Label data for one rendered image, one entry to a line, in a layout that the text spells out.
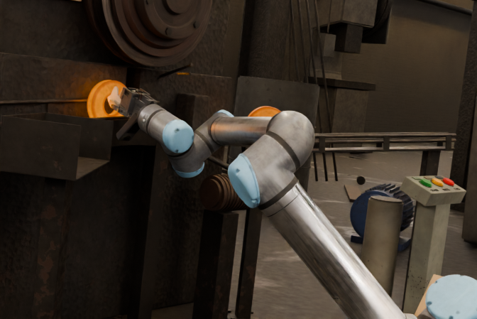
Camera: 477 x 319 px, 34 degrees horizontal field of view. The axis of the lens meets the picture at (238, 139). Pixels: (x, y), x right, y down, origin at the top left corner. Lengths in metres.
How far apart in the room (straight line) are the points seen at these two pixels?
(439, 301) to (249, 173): 0.57
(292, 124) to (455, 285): 0.57
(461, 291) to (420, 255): 0.67
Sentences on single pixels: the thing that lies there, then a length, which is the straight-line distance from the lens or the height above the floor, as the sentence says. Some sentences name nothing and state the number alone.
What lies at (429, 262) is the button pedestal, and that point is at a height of 0.34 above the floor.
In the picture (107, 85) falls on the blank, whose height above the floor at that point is 0.81.
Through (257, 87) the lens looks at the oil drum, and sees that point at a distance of 5.21.
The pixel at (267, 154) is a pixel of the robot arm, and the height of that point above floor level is 0.71.
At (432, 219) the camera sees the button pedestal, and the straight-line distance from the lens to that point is 2.61.
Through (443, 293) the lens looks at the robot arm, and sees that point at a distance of 1.99.
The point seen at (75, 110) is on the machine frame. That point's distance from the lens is 2.50.
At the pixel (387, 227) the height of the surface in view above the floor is 0.43.
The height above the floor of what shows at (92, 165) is 0.60.
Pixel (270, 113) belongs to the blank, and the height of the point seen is 0.76.
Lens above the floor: 0.89
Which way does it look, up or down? 5 degrees down
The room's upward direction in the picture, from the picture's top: 6 degrees clockwise
